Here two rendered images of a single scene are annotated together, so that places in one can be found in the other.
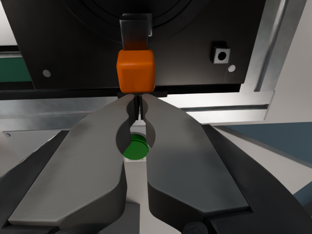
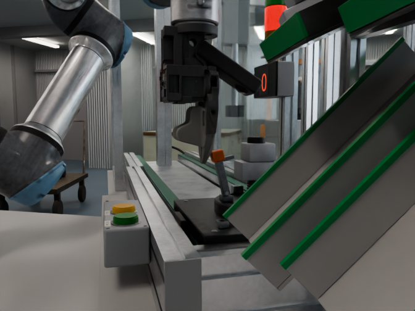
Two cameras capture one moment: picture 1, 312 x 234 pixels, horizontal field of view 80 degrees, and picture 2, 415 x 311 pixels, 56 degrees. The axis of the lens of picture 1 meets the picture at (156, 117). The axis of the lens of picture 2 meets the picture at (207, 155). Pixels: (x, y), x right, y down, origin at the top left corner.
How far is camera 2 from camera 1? 0.64 m
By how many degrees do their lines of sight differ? 95
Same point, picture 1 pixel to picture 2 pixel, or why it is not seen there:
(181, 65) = (207, 220)
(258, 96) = (192, 252)
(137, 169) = (17, 292)
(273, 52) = (234, 248)
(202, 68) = (209, 224)
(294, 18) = not seen: hidden behind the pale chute
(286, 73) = not seen: outside the picture
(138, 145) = (132, 215)
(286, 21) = not seen: hidden behind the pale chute
